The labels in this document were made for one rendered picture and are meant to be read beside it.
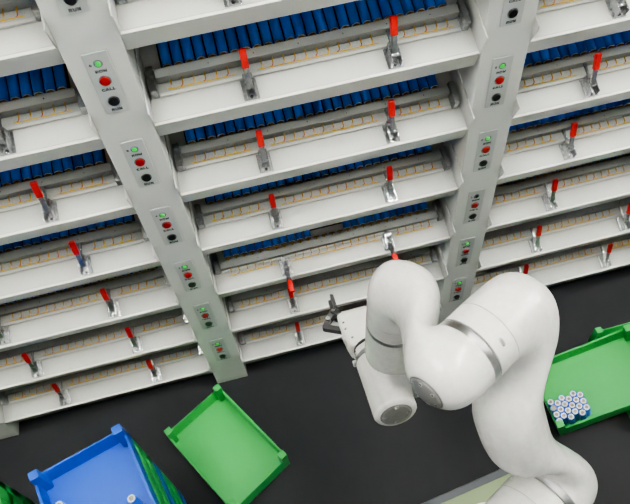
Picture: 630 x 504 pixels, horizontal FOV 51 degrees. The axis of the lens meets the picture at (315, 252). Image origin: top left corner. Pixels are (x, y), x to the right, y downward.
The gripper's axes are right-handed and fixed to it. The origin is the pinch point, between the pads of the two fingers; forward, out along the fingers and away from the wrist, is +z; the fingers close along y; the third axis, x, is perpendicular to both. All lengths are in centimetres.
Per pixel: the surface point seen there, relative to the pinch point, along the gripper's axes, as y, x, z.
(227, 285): -27.4, -7.7, 20.6
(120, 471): -57, -16, -18
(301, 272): -8.8, -8.4, 19.5
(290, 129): -5.7, 35.1, 16.1
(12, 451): -102, -57, 24
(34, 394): -91, -43, 32
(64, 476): -69, -16, -16
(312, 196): -2.9, 13.7, 20.3
